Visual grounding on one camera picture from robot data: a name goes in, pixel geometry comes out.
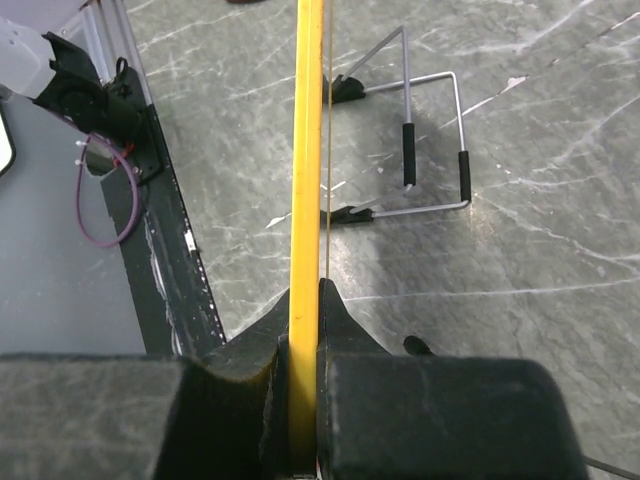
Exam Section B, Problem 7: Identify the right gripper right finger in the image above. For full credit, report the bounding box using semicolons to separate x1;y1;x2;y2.
316;279;588;479

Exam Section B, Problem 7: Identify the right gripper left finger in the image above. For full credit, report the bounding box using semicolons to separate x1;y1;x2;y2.
1;297;289;479

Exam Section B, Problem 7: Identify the wire easel stand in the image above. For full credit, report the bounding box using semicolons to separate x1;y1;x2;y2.
320;26;472;227

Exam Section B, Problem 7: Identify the yellow framed whiteboard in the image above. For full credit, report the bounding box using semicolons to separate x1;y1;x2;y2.
287;1;324;475

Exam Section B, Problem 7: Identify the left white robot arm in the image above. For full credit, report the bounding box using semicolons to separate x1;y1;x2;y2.
1;18;165;184

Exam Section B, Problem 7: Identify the brown whiteboard eraser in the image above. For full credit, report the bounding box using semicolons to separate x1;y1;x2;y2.
227;0;263;5

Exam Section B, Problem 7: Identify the black base crossbar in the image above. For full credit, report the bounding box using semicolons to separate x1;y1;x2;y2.
101;106;226;357

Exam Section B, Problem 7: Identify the aluminium frame rail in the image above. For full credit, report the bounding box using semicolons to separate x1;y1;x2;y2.
80;1;153;105

